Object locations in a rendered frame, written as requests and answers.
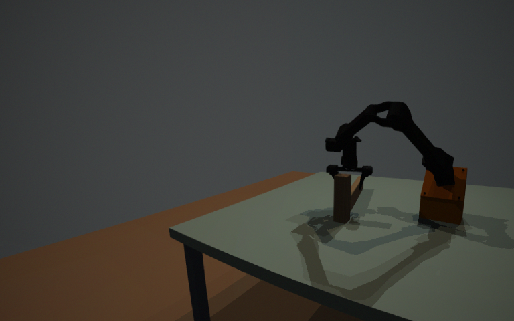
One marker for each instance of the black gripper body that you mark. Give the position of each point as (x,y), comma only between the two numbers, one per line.
(349,165)

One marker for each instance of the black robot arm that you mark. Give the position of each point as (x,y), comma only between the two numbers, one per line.
(399,119)

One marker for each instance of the dark brown wooden post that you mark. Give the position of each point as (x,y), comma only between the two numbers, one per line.
(342,198)

